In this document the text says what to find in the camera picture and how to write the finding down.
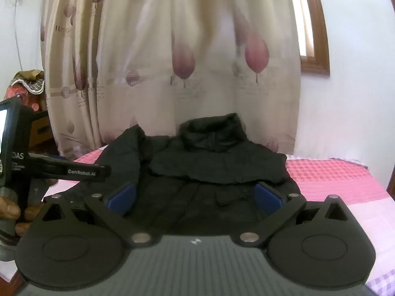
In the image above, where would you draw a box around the beige leaf print curtain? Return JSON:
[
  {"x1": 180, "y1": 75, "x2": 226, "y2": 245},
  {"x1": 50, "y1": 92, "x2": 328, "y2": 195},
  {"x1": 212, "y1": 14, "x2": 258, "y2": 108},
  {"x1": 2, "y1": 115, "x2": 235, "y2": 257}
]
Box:
[{"x1": 40, "y1": 0, "x2": 302, "y2": 161}]

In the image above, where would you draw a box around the person's left hand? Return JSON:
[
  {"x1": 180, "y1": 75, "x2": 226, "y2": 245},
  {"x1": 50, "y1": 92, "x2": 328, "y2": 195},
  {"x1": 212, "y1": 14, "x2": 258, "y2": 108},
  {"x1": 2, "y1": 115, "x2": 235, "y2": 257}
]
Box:
[{"x1": 0, "y1": 195, "x2": 45, "y2": 238}]

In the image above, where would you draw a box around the colourful patterned bag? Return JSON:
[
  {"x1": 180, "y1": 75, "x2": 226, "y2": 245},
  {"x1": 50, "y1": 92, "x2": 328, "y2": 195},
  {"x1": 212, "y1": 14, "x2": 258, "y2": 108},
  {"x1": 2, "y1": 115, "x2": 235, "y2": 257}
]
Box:
[{"x1": 5, "y1": 70, "x2": 47, "y2": 112}]

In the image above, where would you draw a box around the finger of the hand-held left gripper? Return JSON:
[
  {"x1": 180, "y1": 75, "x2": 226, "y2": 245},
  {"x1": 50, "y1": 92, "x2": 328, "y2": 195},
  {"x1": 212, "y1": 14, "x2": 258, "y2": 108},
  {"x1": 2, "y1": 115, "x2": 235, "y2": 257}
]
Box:
[{"x1": 28, "y1": 152, "x2": 112, "y2": 182}]

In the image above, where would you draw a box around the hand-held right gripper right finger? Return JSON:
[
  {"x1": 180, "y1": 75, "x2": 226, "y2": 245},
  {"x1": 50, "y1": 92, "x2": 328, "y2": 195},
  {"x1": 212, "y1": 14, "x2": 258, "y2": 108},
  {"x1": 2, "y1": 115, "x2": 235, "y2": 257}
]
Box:
[{"x1": 237, "y1": 181, "x2": 351, "y2": 248}]

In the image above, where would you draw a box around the thin hanging wall cable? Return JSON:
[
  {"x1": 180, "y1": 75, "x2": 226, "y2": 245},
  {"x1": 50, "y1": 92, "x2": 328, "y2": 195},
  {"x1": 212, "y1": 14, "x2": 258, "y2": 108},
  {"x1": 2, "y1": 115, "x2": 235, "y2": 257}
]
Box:
[{"x1": 5, "y1": 0, "x2": 28, "y2": 72}]

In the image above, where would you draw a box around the black jacket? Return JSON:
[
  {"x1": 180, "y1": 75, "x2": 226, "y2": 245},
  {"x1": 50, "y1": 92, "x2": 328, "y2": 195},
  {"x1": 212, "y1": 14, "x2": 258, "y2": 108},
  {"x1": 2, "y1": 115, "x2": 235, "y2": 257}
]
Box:
[{"x1": 66, "y1": 113, "x2": 304, "y2": 241}]

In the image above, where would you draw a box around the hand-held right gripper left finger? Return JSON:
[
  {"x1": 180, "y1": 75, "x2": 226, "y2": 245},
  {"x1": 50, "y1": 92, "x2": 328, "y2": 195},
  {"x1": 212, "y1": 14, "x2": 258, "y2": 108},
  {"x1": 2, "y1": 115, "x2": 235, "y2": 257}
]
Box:
[{"x1": 40, "y1": 182, "x2": 153, "y2": 248}]

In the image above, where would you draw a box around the wooden window frame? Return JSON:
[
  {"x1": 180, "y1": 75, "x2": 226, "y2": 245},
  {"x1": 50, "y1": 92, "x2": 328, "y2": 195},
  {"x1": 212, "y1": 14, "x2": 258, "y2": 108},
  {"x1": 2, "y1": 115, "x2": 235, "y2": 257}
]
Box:
[{"x1": 287, "y1": 0, "x2": 331, "y2": 75}]

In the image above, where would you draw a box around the pink checked blanket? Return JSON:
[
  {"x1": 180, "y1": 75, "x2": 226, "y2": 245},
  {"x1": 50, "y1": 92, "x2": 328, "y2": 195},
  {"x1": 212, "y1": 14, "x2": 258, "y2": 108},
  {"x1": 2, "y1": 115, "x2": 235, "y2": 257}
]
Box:
[{"x1": 0, "y1": 148, "x2": 395, "y2": 296}]

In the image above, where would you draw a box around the brown wooden furniture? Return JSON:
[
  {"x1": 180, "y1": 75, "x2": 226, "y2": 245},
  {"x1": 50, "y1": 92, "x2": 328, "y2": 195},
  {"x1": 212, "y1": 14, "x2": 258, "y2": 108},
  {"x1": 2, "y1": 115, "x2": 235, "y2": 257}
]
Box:
[{"x1": 29, "y1": 110, "x2": 60, "y2": 158}]

